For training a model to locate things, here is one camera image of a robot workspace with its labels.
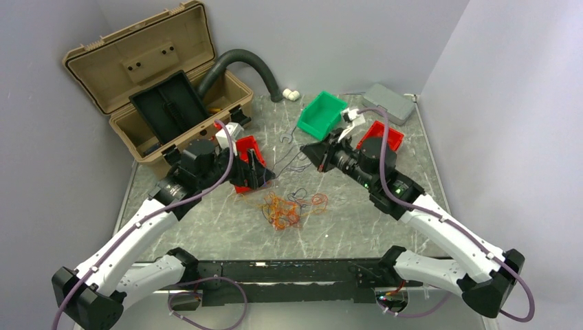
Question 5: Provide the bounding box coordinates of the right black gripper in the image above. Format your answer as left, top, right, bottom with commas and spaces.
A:
301, 126, 377, 190

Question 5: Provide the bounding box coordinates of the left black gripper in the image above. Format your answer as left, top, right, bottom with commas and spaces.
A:
198, 142, 274, 190

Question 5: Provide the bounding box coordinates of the purple cable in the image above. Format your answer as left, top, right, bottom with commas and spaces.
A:
273, 125, 315, 183

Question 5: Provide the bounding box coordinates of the orange cable bundle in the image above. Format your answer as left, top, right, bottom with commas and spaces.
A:
241, 188, 330, 232

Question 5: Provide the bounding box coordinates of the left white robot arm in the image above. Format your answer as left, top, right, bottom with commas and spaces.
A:
52, 140, 275, 329

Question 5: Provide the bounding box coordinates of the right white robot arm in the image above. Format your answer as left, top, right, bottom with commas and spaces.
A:
300, 130, 525, 318

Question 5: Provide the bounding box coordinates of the left red plastic bin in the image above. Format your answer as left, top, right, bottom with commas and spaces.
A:
236, 135, 266, 187

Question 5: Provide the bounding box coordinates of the red plastic bin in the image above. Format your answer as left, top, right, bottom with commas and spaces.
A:
236, 135, 266, 187
355, 120, 406, 153

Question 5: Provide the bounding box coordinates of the green plastic bin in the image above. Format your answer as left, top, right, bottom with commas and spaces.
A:
297, 91, 348, 141

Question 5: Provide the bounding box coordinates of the silver open-end wrench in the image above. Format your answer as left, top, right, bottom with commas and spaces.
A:
279, 126, 296, 144

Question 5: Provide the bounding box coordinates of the right red plastic bin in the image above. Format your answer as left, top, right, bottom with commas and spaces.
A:
355, 120, 406, 153

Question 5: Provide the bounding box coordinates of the white pipe fitting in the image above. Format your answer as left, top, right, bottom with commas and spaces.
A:
282, 89, 300, 102

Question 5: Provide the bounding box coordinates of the grey plastic case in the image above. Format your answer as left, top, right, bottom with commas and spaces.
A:
362, 83, 415, 126

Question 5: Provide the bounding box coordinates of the black toolbox tray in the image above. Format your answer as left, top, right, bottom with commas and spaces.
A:
129, 70, 210, 144

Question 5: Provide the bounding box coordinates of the tan plastic toolbox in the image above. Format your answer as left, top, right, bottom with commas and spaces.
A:
62, 0, 254, 165

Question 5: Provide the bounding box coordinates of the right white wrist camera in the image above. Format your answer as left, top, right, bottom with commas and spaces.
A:
340, 108, 366, 132

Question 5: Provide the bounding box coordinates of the black corrugated hose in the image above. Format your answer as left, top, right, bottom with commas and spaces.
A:
196, 48, 284, 103

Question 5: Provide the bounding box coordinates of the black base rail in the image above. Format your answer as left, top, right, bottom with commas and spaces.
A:
166, 258, 407, 307

